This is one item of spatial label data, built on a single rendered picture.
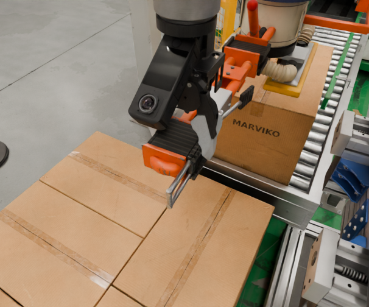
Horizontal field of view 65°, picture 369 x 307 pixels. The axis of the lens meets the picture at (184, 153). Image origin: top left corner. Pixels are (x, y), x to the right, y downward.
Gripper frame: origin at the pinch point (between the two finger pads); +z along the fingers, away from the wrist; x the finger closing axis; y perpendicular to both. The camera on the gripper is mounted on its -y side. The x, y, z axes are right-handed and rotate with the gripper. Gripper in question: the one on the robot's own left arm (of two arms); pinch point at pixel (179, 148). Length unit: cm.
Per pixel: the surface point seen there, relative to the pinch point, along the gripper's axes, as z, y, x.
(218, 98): -1.3, 13.9, -0.8
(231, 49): -2.5, 31.2, 3.4
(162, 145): -2.1, -2.4, 1.5
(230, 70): -1.2, 24.8, 0.9
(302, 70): 11, 55, -11
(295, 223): 83, 56, -29
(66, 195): 71, 15, 65
